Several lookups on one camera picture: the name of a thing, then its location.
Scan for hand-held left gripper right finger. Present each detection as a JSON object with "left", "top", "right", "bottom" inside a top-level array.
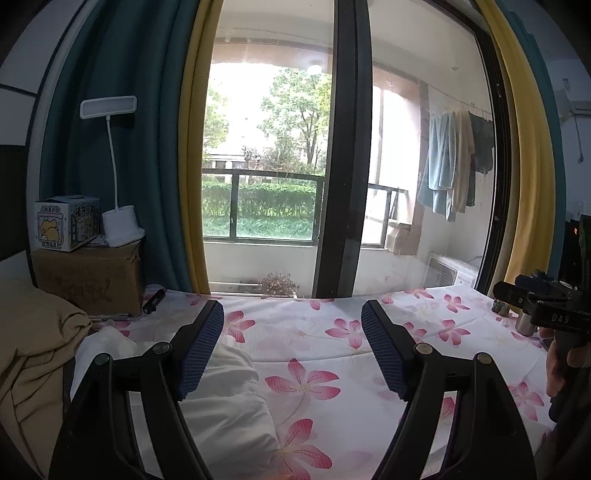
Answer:
[{"left": 360, "top": 299, "right": 539, "bottom": 480}]

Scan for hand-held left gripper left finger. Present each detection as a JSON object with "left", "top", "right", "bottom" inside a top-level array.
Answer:
[{"left": 48, "top": 299, "right": 225, "bottom": 480}]

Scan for white pillowcase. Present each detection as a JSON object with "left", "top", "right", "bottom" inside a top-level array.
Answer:
[{"left": 74, "top": 325, "right": 281, "bottom": 480}]

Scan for person's right hand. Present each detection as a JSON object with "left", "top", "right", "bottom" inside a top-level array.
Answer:
[{"left": 546, "top": 342, "right": 591, "bottom": 398}]

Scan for metal thermos flask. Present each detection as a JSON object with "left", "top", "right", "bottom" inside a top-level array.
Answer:
[{"left": 515, "top": 310, "right": 541, "bottom": 335}]

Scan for floral bedsheet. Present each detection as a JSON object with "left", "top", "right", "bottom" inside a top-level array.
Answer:
[{"left": 92, "top": 285, "right": 561, "bottom": 480}]

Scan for black flashlight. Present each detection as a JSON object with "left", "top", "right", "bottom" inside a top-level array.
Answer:
[{"left": 141, "top": 288, "right": 167, "bottom": 317}]

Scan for white outdoor air conditioner unit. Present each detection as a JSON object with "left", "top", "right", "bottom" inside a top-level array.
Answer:
[{"left": 425, "top": 251, "right": 481, "bottom": 289}]

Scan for yellow curtain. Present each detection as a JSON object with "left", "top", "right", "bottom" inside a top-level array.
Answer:
[
  {"left": 178, "top": 0, "right": 225, "bottom": 296},
  {"left": 475, "top": 0, "right": 557, "bottom": 289}
]

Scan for dried potted plant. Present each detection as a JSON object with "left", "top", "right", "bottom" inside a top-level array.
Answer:
[{"left": 259, "top": 272, "right": 302, "bottom": 296}]

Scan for balcony cardboard box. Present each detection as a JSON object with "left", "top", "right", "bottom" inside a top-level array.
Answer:
[{"left": 385, "top": 220, "right": 423, "bottom": 256}]

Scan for brown cardboard box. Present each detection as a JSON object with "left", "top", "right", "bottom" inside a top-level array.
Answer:
[{"left": 31, "top": 240, "right": 146, "bottom": 319}]

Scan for hanging beige shirt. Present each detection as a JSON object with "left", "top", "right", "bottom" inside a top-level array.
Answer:
[{"left": 450, "top": 108, "right": 476, "bottom": 214}]

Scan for hanging dark shorts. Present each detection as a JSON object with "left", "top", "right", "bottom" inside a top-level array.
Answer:
[{"left": 467, "top": 111, "right": 496, "bottom": 175}]

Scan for hanging light blue towel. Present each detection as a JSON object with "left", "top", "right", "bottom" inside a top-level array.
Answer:
[{"left": 417, "top": 111, "right": 458, "bottom": 223}]

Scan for balcony glass railing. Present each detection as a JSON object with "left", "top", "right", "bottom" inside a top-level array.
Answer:
[{"left": 202, "top": 168, "right": 409, "bottom": 250}]

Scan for tan blanket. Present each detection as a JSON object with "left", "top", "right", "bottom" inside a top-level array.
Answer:
[{"left": 0, "top": 277, "right": 95, "bottom": 478}]

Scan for small printed carton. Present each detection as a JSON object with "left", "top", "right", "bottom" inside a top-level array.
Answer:
[{"left": 34, "top": 195, "right": 101, "bottom": 253}]

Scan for black window side frame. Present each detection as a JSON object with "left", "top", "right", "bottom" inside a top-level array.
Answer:
[{"left": 471, "top": 0, "right": 514, "bottom": 296}]

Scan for white wall air conditioner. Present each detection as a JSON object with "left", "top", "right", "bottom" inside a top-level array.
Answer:
[{"left": 561, "top": 85, "right": 591, "bottom": 116}]

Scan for black sliding door frame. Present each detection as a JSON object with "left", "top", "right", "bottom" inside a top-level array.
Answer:
[{"left": 311, "top": 0, "right": 372, "bottom": 300}]

